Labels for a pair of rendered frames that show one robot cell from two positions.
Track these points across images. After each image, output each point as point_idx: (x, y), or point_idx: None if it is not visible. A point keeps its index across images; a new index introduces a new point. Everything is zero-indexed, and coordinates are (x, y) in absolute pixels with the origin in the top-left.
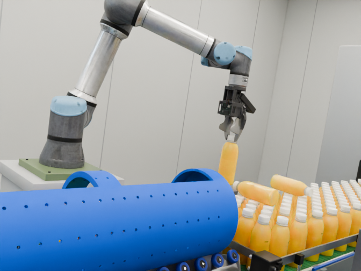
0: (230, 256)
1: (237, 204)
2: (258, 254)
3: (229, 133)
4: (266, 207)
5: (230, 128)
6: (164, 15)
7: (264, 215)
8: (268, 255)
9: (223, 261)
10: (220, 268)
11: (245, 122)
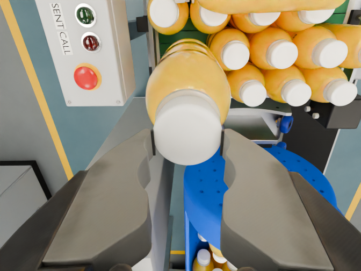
0: (288, 132)
1: (261, 87)
2: (335, 125)
3: (147, 138)
4: (320, 19)
5: (144, 167)
6: None
7: (341, 90)
8: (347, 112)
9: (285, 145)
10: (279, 139)
11: (358, 243)
